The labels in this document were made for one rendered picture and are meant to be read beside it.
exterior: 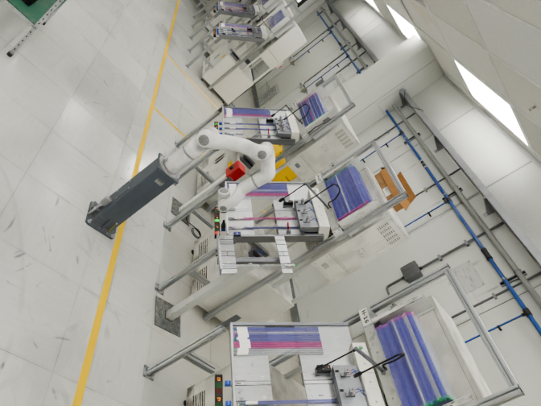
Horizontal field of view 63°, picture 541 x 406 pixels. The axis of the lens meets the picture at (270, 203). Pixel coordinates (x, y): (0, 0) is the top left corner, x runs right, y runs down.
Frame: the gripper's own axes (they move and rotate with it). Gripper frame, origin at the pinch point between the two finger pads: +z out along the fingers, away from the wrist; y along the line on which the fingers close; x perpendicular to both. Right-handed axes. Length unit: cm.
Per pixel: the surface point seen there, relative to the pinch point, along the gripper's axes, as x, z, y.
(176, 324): -34, 67, 35
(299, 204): 59, -4, -22
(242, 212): 15.2, 2.7, -19.4
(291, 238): 50, 4, 10
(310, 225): 63, -3, 5
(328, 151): 109, 15, -135
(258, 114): 41, 2, -188
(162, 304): -45, 55, 26
